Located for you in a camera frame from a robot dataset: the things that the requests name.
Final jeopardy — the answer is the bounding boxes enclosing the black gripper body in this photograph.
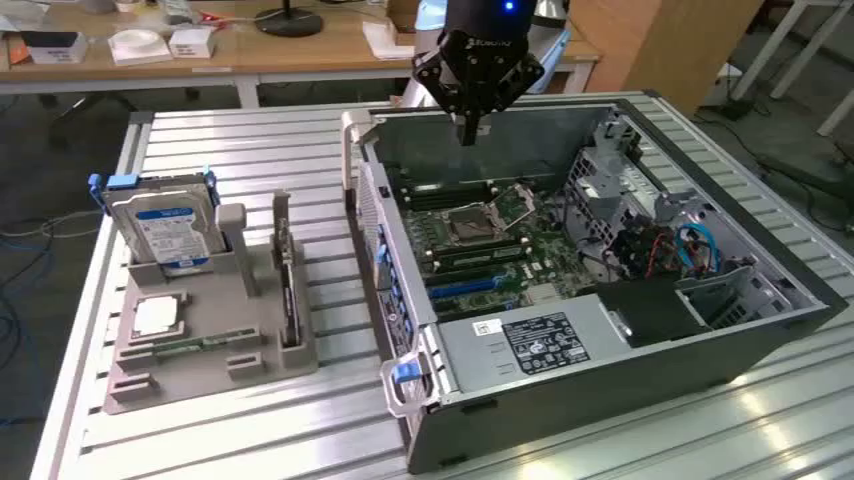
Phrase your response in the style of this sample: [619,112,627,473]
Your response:
[436,0,536,72]

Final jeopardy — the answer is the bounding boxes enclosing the graphics card with metal bracket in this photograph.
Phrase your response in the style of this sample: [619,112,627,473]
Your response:
[269,188,302,351]

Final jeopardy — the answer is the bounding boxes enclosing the white papers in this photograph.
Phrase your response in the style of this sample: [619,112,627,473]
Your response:
[361,20,418,61]

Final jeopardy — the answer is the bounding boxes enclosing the brown cardboard box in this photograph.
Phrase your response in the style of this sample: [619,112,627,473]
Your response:
[385,0,421,32]

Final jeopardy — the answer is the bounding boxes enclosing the black RAM slot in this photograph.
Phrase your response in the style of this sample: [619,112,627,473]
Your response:
[432,249,528,266]
[402,188,497,205]
[429,237,521,254]
[432,255,528,272]
[405,193,499,211]
[430,243,525,260]
[401,182,496,199]
[398,177,495,194]

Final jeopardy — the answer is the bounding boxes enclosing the metal socket cover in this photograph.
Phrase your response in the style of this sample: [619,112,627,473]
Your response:
[489,182,541,231]

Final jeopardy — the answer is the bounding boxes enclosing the wooden cabinet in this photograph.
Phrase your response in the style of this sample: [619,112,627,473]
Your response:
[563,0,767,119]

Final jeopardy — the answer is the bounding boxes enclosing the black lamp base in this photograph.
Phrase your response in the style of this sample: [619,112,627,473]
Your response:
[253,0,324,39]

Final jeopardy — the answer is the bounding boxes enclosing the perforated metal disk bay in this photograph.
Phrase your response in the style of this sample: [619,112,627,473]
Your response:
[563,144,668,236]

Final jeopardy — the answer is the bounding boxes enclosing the CPU socket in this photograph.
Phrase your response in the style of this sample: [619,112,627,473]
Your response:
[444,204,499,246]

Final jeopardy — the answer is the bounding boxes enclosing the green motherboard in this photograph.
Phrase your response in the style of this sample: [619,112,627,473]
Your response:
[385,164,601,321]

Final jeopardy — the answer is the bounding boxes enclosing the black floor box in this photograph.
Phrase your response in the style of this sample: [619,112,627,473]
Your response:
[717,97,755,121]

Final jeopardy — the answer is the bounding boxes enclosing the small white box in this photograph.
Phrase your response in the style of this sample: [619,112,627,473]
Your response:
[166,27,218,59]

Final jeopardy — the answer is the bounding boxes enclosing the black expansion slot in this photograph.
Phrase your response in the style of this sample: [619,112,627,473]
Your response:
[425,264,501,284]

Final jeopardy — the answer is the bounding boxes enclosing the blue expansion slot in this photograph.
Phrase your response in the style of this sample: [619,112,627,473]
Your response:
[425,278,503,301]

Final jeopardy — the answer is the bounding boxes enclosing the silver chipset heatsink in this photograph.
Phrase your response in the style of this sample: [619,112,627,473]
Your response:
[528,285,569,305]

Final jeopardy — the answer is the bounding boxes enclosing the white tape dispenser box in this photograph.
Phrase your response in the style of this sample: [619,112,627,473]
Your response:
[106,28,173,67]

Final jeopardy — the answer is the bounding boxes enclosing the hard disk with blue carrier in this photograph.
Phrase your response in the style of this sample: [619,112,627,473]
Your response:
[85,169,225,277]

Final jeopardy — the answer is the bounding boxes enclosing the grey slanted disk bay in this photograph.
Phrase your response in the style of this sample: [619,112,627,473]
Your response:
[672,264,795,331]

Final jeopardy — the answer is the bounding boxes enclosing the grey power supply unit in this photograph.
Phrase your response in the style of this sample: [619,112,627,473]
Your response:
[433,292,633,395]

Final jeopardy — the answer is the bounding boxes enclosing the wooden desk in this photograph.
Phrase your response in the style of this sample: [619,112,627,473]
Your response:
[0,0,601,109]

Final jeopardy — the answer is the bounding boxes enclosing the white box with black lid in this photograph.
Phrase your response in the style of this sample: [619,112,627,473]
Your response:
[17,30,90,65]

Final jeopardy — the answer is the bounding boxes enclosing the silver CPU chip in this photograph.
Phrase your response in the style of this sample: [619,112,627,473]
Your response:
[130,296,186,340]

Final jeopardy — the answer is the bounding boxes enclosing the green RAM stick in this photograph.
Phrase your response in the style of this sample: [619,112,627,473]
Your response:
[150,332,262,355]

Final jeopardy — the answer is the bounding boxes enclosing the black open PC case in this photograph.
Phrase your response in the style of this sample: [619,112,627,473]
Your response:
[338,97,849,475]

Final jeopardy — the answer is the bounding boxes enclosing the grey parts rack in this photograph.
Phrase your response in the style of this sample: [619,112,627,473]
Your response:
[100,202,321,416]

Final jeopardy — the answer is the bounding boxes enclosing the grey case handle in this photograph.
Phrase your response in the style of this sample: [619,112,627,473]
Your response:
[377,349,438,419]
[338,109,386,194]

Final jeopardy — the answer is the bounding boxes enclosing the white table frame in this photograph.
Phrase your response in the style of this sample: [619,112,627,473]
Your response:
[729,0,854,137]

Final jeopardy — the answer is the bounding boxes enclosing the blue wire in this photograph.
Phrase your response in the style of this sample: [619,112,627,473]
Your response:
[672,223,725,275]

